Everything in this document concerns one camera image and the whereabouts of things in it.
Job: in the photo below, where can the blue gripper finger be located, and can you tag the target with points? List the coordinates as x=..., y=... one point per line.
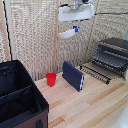
x=75, y=29

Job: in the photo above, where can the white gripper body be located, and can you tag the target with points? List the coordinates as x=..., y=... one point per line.
x=76, y=12

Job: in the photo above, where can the white bowl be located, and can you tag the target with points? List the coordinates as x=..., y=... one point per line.
x=66, y=34

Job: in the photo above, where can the black silver toaster oven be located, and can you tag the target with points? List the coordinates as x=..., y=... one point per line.
x=115, y=50

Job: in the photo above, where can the dark blue book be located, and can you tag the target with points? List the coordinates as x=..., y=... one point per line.
x=72, y=76

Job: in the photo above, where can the beige woven folding screen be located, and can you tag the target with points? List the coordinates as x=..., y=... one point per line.
x=30, y=43

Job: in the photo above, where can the black dish rack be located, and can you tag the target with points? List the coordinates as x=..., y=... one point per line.
x=95, y=74

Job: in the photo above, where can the red plastic cup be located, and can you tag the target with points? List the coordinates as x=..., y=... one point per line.
x=51, y=79

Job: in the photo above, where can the thin black vertical pole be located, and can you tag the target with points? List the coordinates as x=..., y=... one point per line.
x=6, y=30

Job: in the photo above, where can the black fabric storage box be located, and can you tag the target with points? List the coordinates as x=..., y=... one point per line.
x=16, y=96

